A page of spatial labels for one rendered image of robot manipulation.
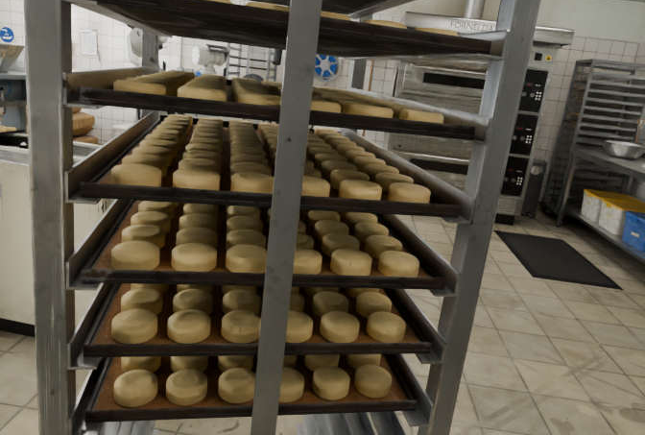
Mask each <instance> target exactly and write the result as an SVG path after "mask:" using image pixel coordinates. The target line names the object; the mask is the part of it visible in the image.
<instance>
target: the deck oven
mask: <svg viewBox="0 0 645 435"><path fill-rule="evenodd" d="M399 23H402V24H405V27H407V29H411V30H414V29H415V28H420V27H425V28H438V29H446V30H451V31H455V32H457V34H458V35H463V34H472V33H481V32H490V31H495V26H496V21H492V20H484V19H475V18H466V17H458V16H449V15H440V14H432V13H423V12H405V13H404V15H403V16H402V18H401V20H400V21H399ZM573 36H574V30H571V29H563V28H554V27H545V26H536V30H535V34H534V39H533V44H532V48H531V53H530V58H529V62H528V66H527V71H526V76H525V80H524V85H523V89H522V94H521V98H520V103H519V108H518V112H517V117H516V121H515V125H514V134H513V139H512V143H511V148H510V152H509V156H508V161H507V166H506V171H505V175H504V180H503V184H502V188H501V193H500V198H499V203H498V207H497V211H496V216H495V220H494V223H495V224H503V225H510V226H512V225H513V224H514V216H519V217H520V214H521V210H522V206H523V202H524V199H523V198H524V197H525V193H526V189H527V184H528V180H529V177H530V173H531V168H532V164H533V160H534V154H535V150H536V146H537V142H538V134H539V130H540V125H541V121H542V116H543V115H542V114H543V113H544V108H545V104H546V100H547V95H548V91H549V86H550V83H551V79H552V74H553V69H554V65H555V61H556V56H557V53H558V49H561V48H562V47H563V46H566V45H571V44H572V40H573ZM489 61H490V60H396V61H395V64H394V72H395V71H396V69H397V75H396V81H395V88H394V97H397V98H402V99H406V100H411V101H416V102H420V103H424V104H429V105H433V106H438V107H443V108H447V109H455V110H459V111H464V112H469V113H473V114H478V115H479V110H480V106H481V101H482V96H483V91H484V85H485V80H486V76H487V71H488V66H489ZM398 63H399V65H398ZM396 65H397V66H396ZM472 146H473V144H465V143H461V142H458V141H455V140H452V139H450V138H447V137H436V136H426V135H416V134H406V133H386V132H385V135H384V142H383V148H385V149H387V150H388V151H390V152H392V153H394V154H396V155H397V156H399V157H402V158H404V159H405V160H407V161H409V162H411V163H413V164H415V165H416V166H417V167H419V168H421V169H423V170H424V171H426V172H428V173H430V174H432V175H434V176H435V177H437V178H439V179H441V180H443V181H445V182H447V183H449V184H451V185H452V186H454V187H456V188H458V189H460V190H462V191H463V192H464V190H465V185H466V176H467V171H468V165H469V161H470V156H471V151H472Z"/></svg>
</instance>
